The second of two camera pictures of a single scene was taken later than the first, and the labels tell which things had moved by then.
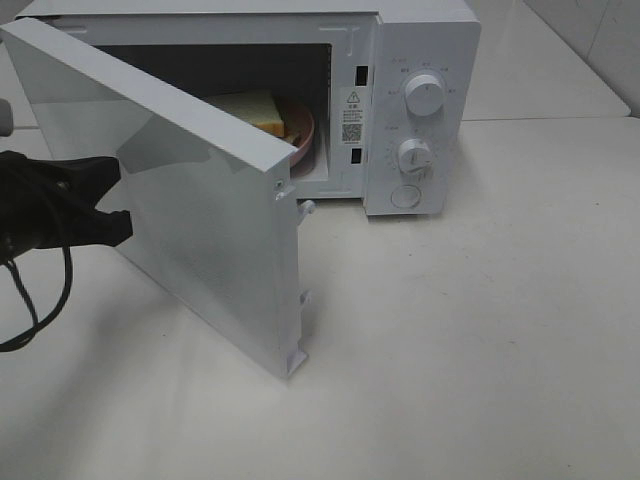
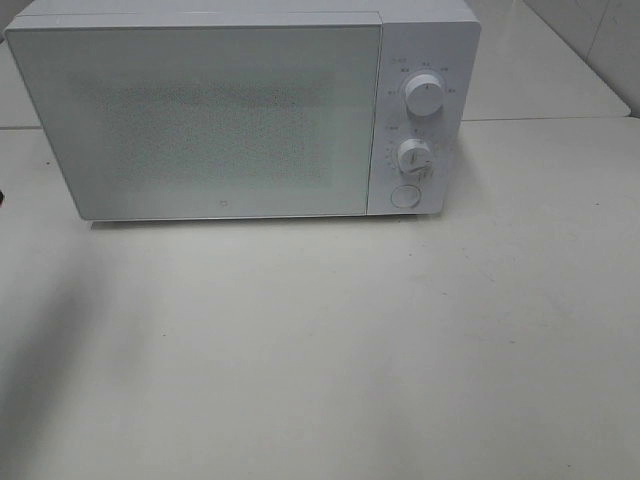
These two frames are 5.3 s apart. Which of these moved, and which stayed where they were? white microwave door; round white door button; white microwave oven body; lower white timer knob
Moved: white microwave door
Stayed: white microwave oven body; round white door button; lower white timer knob
